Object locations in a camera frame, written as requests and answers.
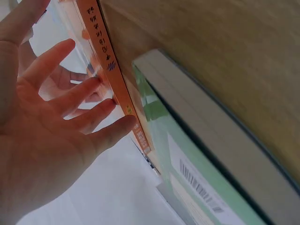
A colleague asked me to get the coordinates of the person's left hand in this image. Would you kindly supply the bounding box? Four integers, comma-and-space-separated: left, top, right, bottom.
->
0, 0, 137, 225

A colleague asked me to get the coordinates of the orange glossy book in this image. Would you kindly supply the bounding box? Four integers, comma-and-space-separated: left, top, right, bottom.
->
45, 0, 163, 179

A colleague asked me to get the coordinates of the green book with barcode label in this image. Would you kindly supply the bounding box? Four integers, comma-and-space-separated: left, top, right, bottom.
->
131, 48, 300, 225

